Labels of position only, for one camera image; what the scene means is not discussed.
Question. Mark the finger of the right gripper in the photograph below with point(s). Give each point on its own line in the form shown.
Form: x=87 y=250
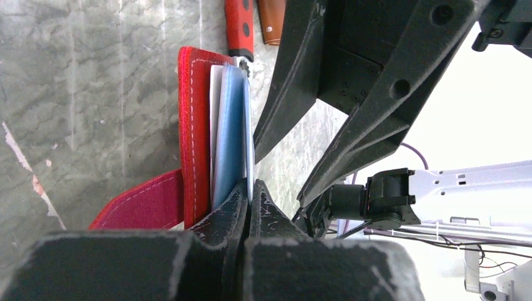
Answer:
x=295 y=80
x=427 y=44

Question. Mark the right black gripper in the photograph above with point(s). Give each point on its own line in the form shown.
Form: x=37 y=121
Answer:
x=505 y=23

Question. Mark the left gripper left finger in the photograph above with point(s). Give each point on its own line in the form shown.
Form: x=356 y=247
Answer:
x=203 y=263

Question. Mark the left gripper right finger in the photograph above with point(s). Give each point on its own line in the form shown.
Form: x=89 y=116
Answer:
x=280 y=262

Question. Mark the red card holder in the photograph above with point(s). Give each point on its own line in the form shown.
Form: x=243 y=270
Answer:
x=215 y=147

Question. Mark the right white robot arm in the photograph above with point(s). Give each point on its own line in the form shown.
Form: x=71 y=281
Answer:
x=378 y=62

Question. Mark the brown card holder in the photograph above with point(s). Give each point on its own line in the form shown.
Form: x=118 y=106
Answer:
x=271 y=14

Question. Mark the red handled adjustable wrench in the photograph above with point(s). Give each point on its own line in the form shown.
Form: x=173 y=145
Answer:
x=240 y=33

